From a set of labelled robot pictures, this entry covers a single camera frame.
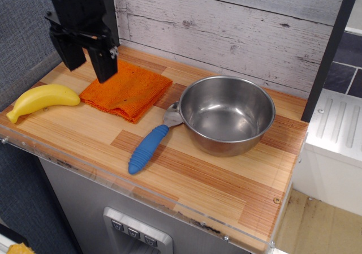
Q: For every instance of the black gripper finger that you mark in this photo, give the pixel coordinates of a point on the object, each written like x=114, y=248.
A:
x=71, y=53
x=104, y=63

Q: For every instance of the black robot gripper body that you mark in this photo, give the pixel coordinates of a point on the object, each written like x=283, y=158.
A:
x=82, y=22

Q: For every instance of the blue handled metal spoon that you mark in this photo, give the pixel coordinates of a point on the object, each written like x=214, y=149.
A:
x=146, y=149

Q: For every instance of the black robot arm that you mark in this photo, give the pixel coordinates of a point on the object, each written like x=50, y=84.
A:
x=86, y=27

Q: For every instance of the orange folded cloth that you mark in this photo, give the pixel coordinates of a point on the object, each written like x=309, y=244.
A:
x=129, y=93

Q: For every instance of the yellow plastic banana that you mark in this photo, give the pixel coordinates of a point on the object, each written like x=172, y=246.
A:
x=41, y=97

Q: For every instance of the clear acrylic edge guard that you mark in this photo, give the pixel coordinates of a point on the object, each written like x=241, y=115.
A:
x=240, y=197

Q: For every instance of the stainless steel pot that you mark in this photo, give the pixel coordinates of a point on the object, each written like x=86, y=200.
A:
x=226, y=116

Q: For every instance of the grey toy fridge cabinet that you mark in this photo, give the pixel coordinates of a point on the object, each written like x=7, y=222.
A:
x=108, y=214

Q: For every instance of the yellow object bottom corner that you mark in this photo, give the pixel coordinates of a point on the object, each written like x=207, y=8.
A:
x=19, y=249

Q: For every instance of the white toy sink unit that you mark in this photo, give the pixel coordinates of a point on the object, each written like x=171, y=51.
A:
x=329, y=167

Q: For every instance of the black left frame post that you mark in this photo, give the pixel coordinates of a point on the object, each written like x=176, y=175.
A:
x=110, y=19

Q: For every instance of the black vertical frame post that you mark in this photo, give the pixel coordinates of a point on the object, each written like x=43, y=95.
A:
x=327, y=59

